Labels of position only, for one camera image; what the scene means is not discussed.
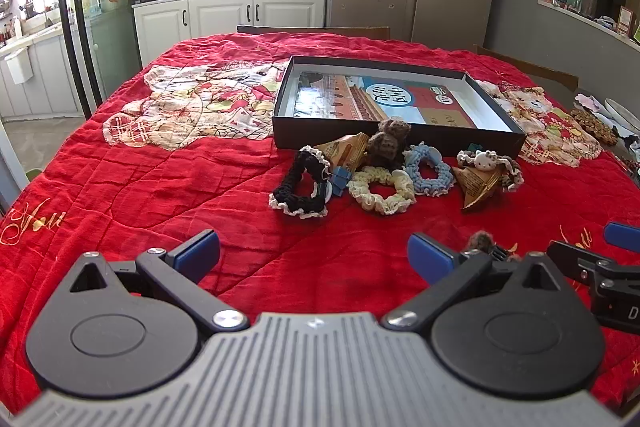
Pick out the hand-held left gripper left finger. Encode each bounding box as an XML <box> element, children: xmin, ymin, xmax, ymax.
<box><xmin>66</xmin><ymin>229</ymin><xmax>251</xmax><ymax>334</ymax></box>

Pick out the white kitchen counter unit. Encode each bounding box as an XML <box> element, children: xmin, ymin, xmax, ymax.
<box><xmin>0</xmin><ymin>29</ymin><xmax>81</xmax><ymax>118</ymax></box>

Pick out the brown beaded coaster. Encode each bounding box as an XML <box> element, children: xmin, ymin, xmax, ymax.
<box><xmin>570</xmin><ymin>107</ymin><xmax>619</xmax><ymax>146</ymax></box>

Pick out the black crochet scrunchie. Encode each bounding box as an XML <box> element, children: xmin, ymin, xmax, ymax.
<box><xmin>271</xmin><ymin>146</ymin><xmax>334</xmax><ymax>220</ymax></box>

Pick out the white hanging waste bin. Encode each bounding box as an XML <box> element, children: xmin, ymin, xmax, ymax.
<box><xmin>4</xmin><ymin>48</ymin><xmax>34</xmax><ymax>86</ymax></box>

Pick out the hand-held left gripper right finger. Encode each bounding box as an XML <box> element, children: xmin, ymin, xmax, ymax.
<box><xmin>381</xmin><ymin>233</ymin><xmax>577</xmax><ymax>334</ymax></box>

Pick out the black shallow cardboard box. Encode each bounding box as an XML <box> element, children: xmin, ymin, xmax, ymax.
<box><xmin>272</xmin><ymin>55</ymin><xmax>527</xmax><ymax>159</ymax></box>

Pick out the white sideboard cabinet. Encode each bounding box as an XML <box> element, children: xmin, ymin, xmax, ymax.
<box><xmin>131</xmin><ymin>0</ymin><xmax>329</xmax><ymax>68</ymax></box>

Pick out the light blue crochet scrunchie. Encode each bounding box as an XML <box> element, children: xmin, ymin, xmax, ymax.
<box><xmin>401</xmin><ymin>142</ymin><xmax>457</xmax><ymax>198</ymax></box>

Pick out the blue binder clip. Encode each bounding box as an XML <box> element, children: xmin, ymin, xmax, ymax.
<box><xmin>330</xmin><ymin>166</ymin><xmax>354</xmax><ymax>196</ymax></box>

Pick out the red printed blanket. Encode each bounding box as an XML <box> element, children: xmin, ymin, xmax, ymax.
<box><xmin>0</xmin><ymin>32</ymin><xmax>640</xmax><ymax>413</ymax></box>

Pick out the olive crochet scrunchie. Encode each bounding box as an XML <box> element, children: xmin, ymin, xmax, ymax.
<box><xmin>456</xmin><ymin>149</ymin><xmax>524</xmax><ymax>194</ymax></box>

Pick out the cream crochet scrunchie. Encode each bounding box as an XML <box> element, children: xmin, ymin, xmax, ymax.
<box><xmin>347</xmin><ymin>166</ymin><xmax>417</xmax><ymax>216</ymax></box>

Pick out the black sliding door frame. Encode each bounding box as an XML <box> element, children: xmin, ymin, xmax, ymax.
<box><xmin>55</xmin><ymin>0</ymin><xmax>107</xmax><ymax>120</ymax></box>

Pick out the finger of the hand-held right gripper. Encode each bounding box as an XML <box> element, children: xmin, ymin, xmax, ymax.
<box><xmin>546</xmin><ymin>241</ymin><xmax>620</xmax><ymax>282</ymax></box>
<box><xmin>603</xmin><ymin>222</ymin><xmax>640</xmax><ymax>254</ymax></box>

